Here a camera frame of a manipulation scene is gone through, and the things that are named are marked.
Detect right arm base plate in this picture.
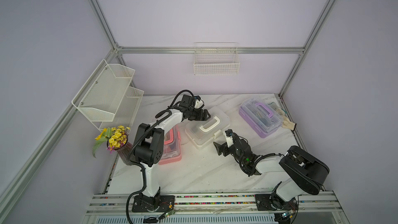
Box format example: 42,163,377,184
255,194,298,211

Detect white dotted green-cuffed glove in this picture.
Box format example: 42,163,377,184
268,102,286,116

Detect black corrugated cable conduit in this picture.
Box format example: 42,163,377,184
125,89,200,224

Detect cream printed work glove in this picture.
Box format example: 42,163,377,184
276,108,296,131

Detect white wire wall basket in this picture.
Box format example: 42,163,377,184
193,42,240,76

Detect purple clear-lid toolbox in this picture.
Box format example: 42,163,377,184
239,98,283,139

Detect yellow flowers in pot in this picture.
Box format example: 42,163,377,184
92,125,131,158

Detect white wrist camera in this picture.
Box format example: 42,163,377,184
180,94,204,110
224,129,234,148

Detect white plastic toolbox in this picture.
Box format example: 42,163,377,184
185,106,231,150

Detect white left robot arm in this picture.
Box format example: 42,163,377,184
129,107,211,198

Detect white mesh two-tier shelf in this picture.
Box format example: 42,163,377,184
72,60,144,131

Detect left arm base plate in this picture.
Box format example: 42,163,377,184
131,194,175,213

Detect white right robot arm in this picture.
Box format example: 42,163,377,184
213,129,330,203

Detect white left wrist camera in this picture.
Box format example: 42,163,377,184
180,94,204,110

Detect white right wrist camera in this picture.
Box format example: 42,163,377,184
224,129,234,148

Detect pink clear-lid toolbox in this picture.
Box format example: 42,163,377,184
159,125,182,165

